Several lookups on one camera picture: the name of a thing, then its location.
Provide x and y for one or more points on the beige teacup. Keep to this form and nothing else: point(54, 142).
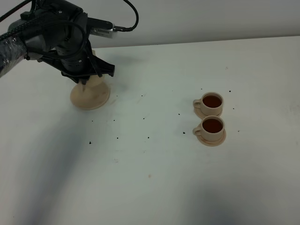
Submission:
point(209, 99)
point(211, 129)

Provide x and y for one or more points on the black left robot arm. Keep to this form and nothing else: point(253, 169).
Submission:
point(55, 32)

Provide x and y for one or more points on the beige cup saucer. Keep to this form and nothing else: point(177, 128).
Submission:
point(212, 143)
point(204, 111)

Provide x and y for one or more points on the near beige cup saucer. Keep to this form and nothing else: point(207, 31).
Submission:
point(212, 143)

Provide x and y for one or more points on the near beige teacup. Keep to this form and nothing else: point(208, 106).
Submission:
point(211, 129)

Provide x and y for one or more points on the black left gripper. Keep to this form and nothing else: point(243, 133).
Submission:
point(78, 67)

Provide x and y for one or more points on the beige ceramic teapot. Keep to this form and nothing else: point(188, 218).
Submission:
point(94, 81)

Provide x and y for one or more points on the far beige cup saucer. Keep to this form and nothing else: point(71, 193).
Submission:
point(204, 111)

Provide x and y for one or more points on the beige teapot saucer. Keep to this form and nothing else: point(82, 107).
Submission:
point(89, 97)

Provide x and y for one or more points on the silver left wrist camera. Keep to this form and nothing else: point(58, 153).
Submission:
point(100, 28)

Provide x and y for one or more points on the far beige teacup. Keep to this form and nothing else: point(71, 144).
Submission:
point(209, 99)

